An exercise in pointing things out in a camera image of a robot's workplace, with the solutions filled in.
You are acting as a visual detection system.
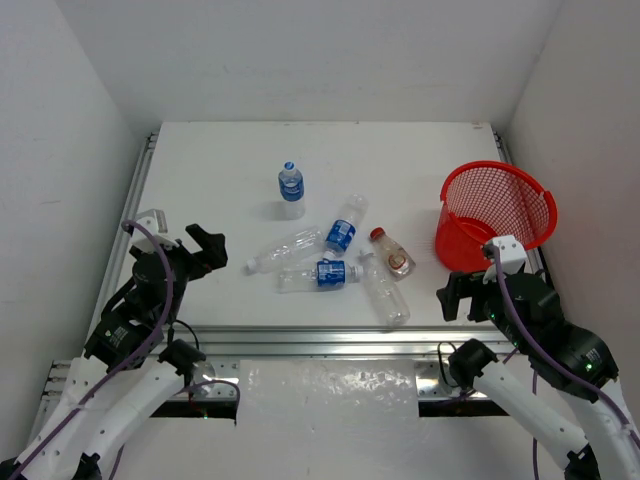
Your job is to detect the small red cap bottle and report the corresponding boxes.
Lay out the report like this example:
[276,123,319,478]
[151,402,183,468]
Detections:
[369,227,416,280]

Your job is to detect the clear bottle white cap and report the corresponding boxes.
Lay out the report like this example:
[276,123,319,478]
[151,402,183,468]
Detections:
[244,226,324,275]

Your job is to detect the blue label bottle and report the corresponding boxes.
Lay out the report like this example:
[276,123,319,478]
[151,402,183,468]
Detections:
[278,161,305,220]
[277,260,364,293]
[323,194,369,261]

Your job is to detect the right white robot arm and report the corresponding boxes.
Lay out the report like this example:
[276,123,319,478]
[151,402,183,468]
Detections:
[437,272,639,479]

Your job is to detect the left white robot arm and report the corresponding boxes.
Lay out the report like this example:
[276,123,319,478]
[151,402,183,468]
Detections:
[1,220,228,479]

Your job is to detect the red mesh plastic bin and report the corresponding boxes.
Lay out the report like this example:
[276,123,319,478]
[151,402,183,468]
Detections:
[435,161,558,272]

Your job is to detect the white foam sheet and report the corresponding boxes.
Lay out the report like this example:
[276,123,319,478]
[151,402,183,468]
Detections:
[238,359,418,424]

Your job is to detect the left aluminium side rail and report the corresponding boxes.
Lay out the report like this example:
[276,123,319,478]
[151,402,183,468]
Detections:
[84,129,160,343]

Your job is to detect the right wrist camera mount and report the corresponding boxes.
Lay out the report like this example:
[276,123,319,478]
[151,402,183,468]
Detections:
[483,235,527,278]

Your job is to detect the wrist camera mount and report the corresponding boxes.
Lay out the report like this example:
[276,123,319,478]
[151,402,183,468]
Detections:
[483,235,527,278]
[131,209,178,253]

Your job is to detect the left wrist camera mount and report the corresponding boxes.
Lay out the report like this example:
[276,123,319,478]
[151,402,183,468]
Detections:
[131,209,178,253]

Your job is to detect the aluminium front rail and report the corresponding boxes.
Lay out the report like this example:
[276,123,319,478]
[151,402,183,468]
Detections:
[174,326,514,359]

